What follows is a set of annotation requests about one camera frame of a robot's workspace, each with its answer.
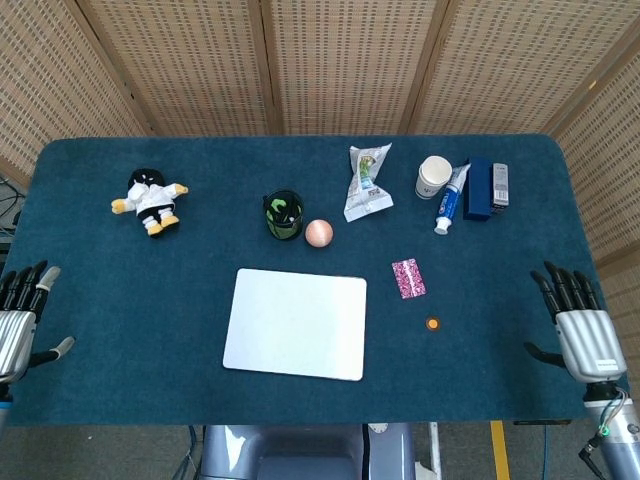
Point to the white rectangular board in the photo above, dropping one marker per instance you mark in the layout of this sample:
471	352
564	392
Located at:
295	325

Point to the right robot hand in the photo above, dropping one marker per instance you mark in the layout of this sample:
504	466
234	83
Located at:
585	335

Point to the navy blue box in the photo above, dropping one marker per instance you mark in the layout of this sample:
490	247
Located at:
479	190

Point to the white snack bag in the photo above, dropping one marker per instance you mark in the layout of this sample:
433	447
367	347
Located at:
365	190

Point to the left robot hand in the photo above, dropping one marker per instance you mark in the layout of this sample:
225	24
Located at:
15	330

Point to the woven folding screen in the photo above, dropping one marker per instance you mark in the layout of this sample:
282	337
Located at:
345	65

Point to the white paper cup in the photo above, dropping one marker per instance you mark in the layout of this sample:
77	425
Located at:
432	175

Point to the blue white toothpaste tube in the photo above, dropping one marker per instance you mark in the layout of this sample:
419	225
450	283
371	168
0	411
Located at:
447	202

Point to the small orange disc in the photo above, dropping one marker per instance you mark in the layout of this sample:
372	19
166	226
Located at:
433	324

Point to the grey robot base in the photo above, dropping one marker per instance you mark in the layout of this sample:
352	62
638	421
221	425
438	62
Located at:
280	455

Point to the small grey black box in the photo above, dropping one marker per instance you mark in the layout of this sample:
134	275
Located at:
501	185

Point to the white table leg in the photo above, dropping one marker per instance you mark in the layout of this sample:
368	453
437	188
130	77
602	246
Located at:
435	450

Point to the penguin plush toy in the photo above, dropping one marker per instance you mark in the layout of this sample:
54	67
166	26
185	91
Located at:
150	200

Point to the blue felt table cover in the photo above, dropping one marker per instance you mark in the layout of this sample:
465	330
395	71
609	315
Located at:
150	310

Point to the black mesh pen holder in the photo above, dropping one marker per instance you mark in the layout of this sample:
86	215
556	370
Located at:
295	222

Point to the copper pink ball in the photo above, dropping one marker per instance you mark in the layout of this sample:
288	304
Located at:
319	233

